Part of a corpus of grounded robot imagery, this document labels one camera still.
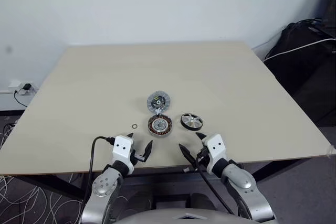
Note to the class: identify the black power adapter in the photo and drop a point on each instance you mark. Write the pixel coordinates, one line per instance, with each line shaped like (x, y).
(26, 86)

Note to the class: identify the black spoked rotor ring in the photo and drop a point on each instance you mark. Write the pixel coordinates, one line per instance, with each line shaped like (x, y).
(192, 121)

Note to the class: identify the clear tape on table corner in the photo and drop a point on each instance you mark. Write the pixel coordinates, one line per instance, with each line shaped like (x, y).
(330, 151)

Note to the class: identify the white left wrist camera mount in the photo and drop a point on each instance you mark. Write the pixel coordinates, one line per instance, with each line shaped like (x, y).
(122, 148)

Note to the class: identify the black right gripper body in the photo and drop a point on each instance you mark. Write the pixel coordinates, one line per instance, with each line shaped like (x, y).
(202, 157)

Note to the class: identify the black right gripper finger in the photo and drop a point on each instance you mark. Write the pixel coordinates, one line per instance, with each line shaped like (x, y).
(187, 153)
(202, 138)

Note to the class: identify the white wall power strip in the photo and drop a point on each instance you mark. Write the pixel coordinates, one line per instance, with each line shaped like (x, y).
(15, 85)

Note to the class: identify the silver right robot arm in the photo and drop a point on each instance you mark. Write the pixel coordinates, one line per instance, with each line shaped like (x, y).
(244, 182)

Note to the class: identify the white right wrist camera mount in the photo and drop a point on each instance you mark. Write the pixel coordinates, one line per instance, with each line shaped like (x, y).
(215, 146)

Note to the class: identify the small white clip under table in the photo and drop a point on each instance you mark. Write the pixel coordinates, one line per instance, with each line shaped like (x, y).
(187, 170)

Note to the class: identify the silver motor cover with circuit board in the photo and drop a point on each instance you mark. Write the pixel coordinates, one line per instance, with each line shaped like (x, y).
(158, 102)

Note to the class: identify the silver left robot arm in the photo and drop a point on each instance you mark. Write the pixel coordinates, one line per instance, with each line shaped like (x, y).
(105, 182)

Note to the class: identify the motor stator with copper windings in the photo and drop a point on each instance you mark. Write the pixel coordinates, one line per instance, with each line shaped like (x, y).
(159, 125)

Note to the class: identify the grey robot torso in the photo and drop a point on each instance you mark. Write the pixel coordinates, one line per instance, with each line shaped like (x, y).
(183, 216)

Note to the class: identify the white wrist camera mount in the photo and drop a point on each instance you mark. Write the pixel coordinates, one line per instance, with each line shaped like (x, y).
(215, 146)
(122, 148)

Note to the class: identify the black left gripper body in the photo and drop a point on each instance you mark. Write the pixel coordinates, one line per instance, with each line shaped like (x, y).
(137, 156)

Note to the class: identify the black laptop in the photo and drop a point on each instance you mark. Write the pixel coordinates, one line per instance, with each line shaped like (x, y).
(331, 3)

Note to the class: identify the black bag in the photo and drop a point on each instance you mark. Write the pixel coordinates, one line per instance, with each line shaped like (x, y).
(302, 72)

